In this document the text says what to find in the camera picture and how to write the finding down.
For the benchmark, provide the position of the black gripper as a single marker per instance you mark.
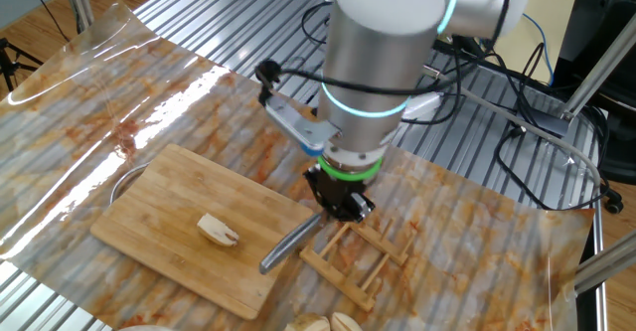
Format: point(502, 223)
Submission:
point(338, 187)

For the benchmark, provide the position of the steel cleaver knife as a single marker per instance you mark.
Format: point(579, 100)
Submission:
point(290, 244)

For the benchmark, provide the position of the lotus root half piece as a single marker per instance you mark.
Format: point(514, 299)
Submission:
point(216, 230)

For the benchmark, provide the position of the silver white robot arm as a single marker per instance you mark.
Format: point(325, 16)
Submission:
point(377, 72)

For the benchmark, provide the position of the lotus root wedge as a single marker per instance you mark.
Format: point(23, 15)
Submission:
point(345, 323)

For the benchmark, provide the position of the wooden peg rack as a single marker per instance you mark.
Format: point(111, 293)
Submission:
point(328, 266)

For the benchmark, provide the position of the marble pattern plastic mat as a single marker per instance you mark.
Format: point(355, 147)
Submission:
point(472, 251)

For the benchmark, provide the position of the bamboo cutting board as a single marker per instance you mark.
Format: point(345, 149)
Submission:
point(164, 207)

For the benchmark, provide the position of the black office chair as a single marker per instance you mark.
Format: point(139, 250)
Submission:
point(616, 122)

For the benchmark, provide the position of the black tripod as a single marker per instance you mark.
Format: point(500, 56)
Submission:
point(5, 62)

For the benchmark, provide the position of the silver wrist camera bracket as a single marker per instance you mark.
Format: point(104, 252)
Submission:
point(298, 124)

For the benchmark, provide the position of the aluminium frame post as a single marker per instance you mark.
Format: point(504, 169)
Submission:
point(606, 264)
point(79, 3)
point(596, 75)

